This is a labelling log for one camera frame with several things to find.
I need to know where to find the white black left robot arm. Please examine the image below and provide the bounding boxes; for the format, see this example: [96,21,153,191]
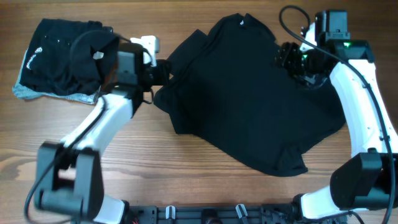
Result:
[24,35,169,223]

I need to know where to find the black t-shirt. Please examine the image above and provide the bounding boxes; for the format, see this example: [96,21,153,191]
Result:
[154,14,345,177]

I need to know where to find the folded light blue jeans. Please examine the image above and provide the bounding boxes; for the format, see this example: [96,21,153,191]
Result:
[12,52,100,105]

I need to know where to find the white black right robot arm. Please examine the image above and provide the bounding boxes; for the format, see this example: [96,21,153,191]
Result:
[276,39,397,223]

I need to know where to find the folded black polo shirt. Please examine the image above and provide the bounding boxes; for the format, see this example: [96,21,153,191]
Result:
[20,19,120,96]

